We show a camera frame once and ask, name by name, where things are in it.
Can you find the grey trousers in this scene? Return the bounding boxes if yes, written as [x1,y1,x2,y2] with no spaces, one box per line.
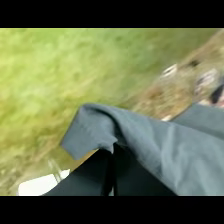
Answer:
[59,102,224,197]

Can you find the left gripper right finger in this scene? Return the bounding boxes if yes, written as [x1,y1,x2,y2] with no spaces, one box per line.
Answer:
[113,143,177,197]

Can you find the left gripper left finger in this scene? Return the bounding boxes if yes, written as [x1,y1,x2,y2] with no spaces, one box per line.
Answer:
[44,148,115,197]

